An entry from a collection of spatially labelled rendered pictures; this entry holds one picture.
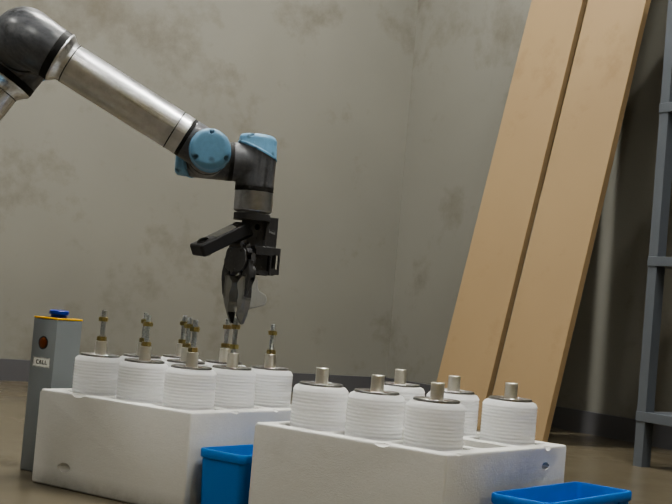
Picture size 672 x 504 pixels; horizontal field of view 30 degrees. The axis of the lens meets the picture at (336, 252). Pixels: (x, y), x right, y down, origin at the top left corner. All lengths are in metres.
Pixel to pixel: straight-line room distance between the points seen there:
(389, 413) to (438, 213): 3.42
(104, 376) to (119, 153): 2.61
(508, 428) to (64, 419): 0.84
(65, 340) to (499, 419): 0.93
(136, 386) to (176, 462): 0.19
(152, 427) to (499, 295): 2.36
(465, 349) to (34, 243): 1.66
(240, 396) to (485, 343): 2.17
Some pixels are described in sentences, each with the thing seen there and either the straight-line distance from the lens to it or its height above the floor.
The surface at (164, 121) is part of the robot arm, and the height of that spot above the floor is 0.69.
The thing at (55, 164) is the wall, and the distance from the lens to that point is 4.90.
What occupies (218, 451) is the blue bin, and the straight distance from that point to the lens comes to 2.21.
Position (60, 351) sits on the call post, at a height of 0.25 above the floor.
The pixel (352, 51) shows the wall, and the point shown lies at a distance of 5.57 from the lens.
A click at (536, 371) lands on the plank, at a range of 4.20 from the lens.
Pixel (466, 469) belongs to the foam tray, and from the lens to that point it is 1.98.
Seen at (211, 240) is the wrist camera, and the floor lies 0.49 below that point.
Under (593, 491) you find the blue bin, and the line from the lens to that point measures 2.25.
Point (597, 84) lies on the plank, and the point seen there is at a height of 1.22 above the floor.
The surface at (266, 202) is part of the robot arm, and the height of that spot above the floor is 0.57.
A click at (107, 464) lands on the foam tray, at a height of 0.06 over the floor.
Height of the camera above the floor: 0.39
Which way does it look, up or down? 2 degrees up
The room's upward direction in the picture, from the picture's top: 5 degrees clockwise
